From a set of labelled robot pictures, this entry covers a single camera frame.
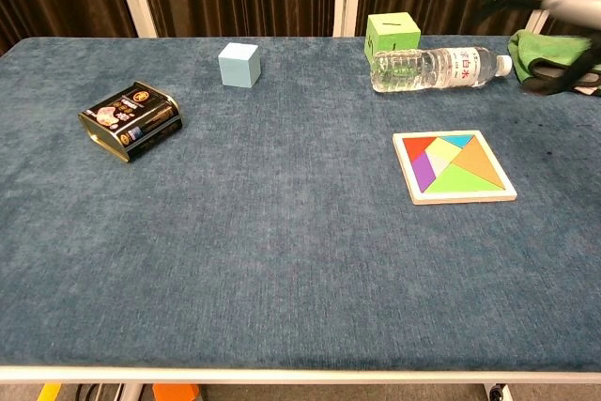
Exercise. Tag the black caster wheel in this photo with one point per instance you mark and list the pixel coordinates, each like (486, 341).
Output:
(498, 393)

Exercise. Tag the orange object under table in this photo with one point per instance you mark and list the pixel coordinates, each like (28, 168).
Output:
(176, 392)

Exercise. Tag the white wooden tangram tray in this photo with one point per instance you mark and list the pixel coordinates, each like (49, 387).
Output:
(462, 198)

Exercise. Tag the yellow object under table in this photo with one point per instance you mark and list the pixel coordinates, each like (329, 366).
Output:
(48, 392)

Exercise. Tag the purple tangram parallelogram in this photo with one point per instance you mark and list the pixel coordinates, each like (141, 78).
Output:
(424, 173)

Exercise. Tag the orange tangram triangle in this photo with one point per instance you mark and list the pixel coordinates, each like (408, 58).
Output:
(479, 164)

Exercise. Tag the light blue foam cube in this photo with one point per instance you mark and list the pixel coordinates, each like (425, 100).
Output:
(238, 65)

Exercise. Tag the blue fabric table cover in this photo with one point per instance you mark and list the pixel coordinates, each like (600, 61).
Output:
(282, 241)

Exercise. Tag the green tangram triangle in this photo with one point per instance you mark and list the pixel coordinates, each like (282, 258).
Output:
(457, 182)

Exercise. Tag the black gold tin box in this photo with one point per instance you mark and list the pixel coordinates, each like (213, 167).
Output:
(131, 120)

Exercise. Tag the green microfiber cloth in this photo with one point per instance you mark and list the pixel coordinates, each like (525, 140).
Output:
(535, 49)

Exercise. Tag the pale yellow tangram square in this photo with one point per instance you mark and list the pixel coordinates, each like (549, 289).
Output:
(445, 151)

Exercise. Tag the red tangram triangle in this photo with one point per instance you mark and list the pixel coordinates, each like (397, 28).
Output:
(418, 145)

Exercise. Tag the blue tangram triangle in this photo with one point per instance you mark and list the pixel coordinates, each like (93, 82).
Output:
(460, 140)

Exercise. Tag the clear plastic water bottle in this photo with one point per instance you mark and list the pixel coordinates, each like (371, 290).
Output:
(436, 70)

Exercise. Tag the white table leg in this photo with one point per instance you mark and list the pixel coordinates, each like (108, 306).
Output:
(133, 392)

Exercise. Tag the green foam cube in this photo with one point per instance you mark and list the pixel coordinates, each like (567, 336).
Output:
(392, 31)

